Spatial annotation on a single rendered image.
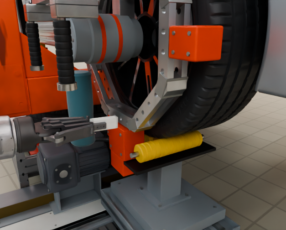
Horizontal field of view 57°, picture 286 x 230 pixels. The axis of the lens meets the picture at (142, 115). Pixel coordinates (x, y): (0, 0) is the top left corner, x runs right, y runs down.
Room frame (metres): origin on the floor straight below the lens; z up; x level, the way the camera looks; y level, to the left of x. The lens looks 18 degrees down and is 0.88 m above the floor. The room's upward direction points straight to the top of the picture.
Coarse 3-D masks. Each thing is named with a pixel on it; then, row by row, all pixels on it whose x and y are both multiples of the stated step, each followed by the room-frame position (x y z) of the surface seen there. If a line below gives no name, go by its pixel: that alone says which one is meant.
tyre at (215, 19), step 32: (192, 0) 0.67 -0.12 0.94; (224, 0) 0.63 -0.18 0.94; (256, 0) 0.69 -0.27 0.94; (224, 32) 0.62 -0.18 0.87; (256, 32) 0.68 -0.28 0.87; (192, 64) 0.66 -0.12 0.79; (224, 64) 0.63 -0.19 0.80; (256, 64) 0.69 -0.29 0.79; (192, 96) 0.66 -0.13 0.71; (224, 96) 0.67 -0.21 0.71; (160, 128) 0.77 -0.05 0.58; (192, 128) 0.74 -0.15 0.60
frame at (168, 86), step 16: (160, 0) 0.63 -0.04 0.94; (176, 0) 0.62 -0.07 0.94; (160, 16) 0.64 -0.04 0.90; (176, 16) 0.66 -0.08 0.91; (160, 32) 0.64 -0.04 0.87; (160, 48) 0.64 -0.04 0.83; (96, 64) 1.04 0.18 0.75; (160, 64) 0.64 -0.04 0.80; (176, 64) 0.65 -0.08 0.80; (96, 80) 0.99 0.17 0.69; (160, 80) 0.63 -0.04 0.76; (176, 80) 0.62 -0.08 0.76; (112, 96) 0.97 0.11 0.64; (160, 96) 0.63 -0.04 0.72; (176, 96) 0.65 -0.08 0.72; (112, 112) 0.88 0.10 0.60; (128, 112) 0.86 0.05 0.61; (144, 112) 0.70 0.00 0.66; (160, 112) 0.70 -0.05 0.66; (128, 128) 0.78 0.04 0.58; (144, 128) 0.75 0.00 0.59
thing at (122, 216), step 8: (104, 192) 1.07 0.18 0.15; (104, 200) 1.02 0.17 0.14; (112, 200) 1.01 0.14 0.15; (112, 208) 0.95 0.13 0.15; (120, 208) 0.96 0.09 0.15; (112, 216) 0.96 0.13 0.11; (120, 216) 0.89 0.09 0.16; (128, 216) 0.91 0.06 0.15; (120, 224) 0.89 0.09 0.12; (128, 224) 0.84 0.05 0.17; (136, 224) 0.86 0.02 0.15; (216, 224) 0.82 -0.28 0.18; (224, 224) 0.86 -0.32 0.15; (232, 224) 0.85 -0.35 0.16
